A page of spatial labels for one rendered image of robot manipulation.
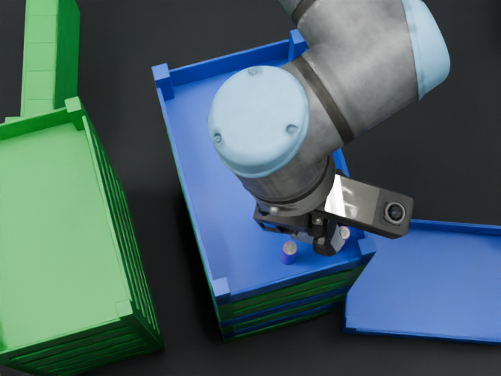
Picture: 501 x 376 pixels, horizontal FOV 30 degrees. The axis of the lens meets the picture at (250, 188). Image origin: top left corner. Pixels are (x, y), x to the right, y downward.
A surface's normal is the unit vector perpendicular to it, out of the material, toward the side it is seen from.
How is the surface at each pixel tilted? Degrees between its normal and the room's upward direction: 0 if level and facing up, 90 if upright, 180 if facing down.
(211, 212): 0
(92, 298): 0
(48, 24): 0
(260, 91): 19
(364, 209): 15
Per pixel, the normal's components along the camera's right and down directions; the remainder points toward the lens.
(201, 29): 0.00, -0.25
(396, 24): -0.26, -0.35
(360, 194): 0.25, -0.17
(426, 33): 0.03, 0.04
